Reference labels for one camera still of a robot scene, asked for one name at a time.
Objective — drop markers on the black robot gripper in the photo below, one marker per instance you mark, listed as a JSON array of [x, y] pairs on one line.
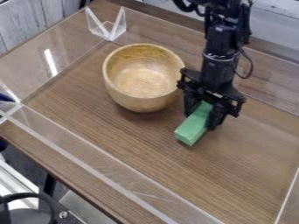
[[210, 85]]

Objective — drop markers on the green rectangular block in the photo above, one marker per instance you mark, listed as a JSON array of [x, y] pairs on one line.
[[194, 126]]

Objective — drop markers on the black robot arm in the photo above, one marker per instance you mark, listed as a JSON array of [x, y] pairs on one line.
[[226, 26]]

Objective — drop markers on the light wooden bowl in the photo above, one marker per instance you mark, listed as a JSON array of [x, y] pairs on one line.
[[141, 73]]

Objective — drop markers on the black table leg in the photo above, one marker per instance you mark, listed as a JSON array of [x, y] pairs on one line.
[[50, 184]]

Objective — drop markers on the clear acrylic corner bracket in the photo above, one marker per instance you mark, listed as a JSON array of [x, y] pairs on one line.
[[108, 30]]

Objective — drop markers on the clear acrylic tray wall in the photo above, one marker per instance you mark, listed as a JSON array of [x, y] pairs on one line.
[[117, 156]]

